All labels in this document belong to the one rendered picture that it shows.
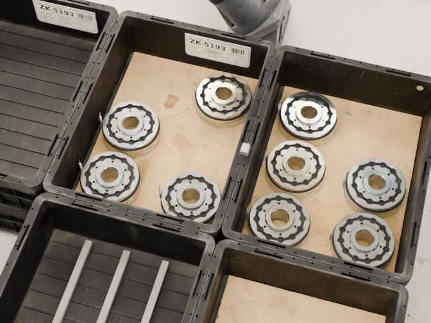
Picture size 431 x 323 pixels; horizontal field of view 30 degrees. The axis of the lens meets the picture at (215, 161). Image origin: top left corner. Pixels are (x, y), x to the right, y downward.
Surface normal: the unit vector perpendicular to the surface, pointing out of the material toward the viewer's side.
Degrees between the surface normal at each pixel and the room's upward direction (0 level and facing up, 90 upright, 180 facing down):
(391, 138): 0
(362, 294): 90
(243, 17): 70
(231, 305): 0
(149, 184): 0
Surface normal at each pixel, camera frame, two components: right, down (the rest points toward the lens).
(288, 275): -0.27, 0.83
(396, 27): 0.00, -0.51
